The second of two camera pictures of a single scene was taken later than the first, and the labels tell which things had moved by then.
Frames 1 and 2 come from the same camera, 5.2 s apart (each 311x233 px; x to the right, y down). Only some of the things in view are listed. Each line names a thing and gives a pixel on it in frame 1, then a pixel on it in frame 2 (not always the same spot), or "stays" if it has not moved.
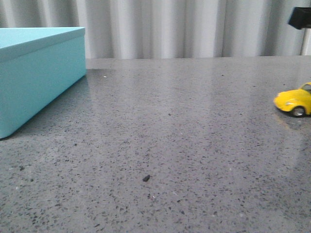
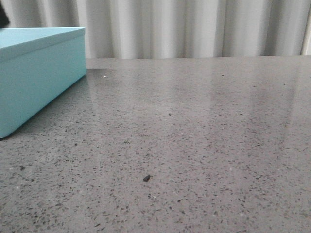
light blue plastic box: (37, 65) stays
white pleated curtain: (131, 29) stays
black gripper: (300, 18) to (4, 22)
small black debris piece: (146, 178) stays
